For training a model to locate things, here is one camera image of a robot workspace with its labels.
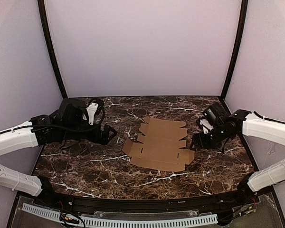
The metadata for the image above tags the brown cardboard box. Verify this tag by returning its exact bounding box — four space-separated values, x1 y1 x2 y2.
123 117 195 172

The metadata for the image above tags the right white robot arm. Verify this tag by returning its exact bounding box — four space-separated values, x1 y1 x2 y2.
190 102 285 195

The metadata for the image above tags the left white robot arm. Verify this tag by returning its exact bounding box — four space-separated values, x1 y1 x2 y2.
0 98 117 197

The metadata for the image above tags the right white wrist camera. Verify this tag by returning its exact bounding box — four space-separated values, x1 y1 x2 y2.
199 118 213 134

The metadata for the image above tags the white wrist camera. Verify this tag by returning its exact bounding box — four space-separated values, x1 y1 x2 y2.
199 118 213 134
83 102 98 125

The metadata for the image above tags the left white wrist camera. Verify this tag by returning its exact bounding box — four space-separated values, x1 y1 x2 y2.
83 102 98 125

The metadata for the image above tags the black front table rail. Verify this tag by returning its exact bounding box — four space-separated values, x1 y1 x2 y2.
40 191 239 214

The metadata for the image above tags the white slotted cable duct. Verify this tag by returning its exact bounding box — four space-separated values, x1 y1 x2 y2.
21 203 218 228

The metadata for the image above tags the left black frame post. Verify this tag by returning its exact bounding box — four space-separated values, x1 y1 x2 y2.
37 0 68 98

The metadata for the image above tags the black frame post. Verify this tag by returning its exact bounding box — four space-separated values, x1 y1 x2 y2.
220 0 248 100
37 0 68 98

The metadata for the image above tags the right black frame post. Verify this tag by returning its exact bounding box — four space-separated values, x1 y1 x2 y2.
220 0 248 100

